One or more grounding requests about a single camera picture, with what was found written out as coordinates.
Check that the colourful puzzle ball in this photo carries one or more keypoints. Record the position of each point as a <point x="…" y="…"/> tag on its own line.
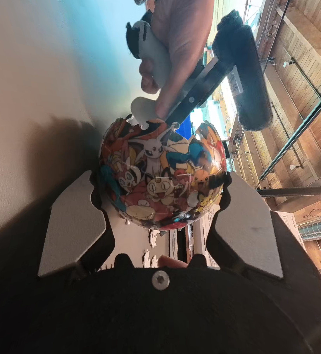
<point x="160" y="177"/>

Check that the scattered loose puzzle pieces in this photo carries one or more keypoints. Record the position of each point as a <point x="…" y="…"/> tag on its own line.
<point x="146" y="254"/>

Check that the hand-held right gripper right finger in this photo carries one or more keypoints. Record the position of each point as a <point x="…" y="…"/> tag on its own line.
<point x="249" y="235"/>

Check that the dark metal pole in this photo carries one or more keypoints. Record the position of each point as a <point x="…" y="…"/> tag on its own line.
<point x="301" y="191"/>

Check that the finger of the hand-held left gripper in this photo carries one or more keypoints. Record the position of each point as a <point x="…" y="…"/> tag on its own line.
<point x="196" y="91"/>

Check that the person's left hand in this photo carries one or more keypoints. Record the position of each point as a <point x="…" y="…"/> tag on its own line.
<point x="182" y="41"/>

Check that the green ceiling rail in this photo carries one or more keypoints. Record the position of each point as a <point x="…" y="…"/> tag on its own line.
<point x="301" y="129"/>

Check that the person's right hand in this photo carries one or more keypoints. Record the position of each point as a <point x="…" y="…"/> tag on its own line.
<point x="174" y="262"/>

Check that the ceiling spot lamp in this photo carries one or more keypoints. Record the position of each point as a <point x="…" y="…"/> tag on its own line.
<point x="286" y="64"/>
<point x="292" y="167"/>

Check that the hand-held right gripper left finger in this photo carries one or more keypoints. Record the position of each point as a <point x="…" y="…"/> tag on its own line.
<point x="72" y="232"/>

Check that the printed instruction sheet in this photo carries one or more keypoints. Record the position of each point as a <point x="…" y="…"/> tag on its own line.
<point x="290" y="226"/>

